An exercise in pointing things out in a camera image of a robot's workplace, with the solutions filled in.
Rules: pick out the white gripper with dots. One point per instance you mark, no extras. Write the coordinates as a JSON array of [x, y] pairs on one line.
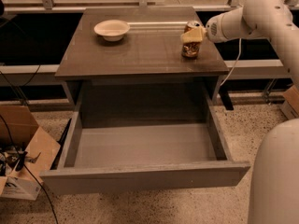
[[214, 29]]

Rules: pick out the orange soda can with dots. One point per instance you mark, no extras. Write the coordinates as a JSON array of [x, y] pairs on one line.
[[190, 50]]

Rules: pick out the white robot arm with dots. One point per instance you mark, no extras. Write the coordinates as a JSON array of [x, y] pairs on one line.
[[274, 191]]

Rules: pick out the grey cabinet with top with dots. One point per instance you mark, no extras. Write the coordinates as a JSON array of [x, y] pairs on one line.
[[145, 69]]

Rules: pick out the open grey top drawer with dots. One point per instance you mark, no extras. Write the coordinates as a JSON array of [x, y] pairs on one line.
[[142, 137]]

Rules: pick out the white paper bowl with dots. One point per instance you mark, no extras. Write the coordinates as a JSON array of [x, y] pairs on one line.
[[112, 30]]

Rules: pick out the cardboard box on right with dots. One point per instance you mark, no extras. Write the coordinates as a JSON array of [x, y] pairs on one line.
[[290, 106]]

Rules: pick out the cardboard box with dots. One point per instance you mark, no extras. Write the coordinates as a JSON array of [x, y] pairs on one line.
[[290, 106], [26, 151]]

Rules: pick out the cardboard box on left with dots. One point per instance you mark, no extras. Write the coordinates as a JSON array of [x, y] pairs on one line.
[[26, 151]]

